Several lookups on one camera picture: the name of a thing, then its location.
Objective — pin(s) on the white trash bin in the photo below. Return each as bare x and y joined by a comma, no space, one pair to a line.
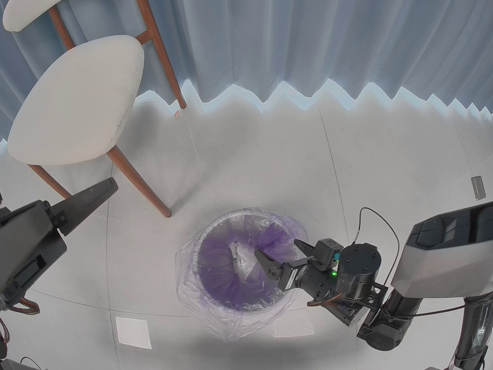
283,301

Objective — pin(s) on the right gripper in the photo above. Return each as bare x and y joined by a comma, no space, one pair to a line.
312,278

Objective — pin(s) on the pale blue curtain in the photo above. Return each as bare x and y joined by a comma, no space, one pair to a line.
308,25

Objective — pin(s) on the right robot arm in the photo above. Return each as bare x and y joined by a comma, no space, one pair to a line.
435,268

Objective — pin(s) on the white paper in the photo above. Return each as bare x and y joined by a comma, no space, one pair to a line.
242,260

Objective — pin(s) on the white cushioned wooden chair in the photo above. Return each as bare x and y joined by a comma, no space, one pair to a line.
77,102

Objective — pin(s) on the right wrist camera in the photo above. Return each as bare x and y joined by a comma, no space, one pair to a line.
327,249

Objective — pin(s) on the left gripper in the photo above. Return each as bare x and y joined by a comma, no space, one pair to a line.
27,249

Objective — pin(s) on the purple plastic bag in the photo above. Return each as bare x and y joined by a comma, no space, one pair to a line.
215,272

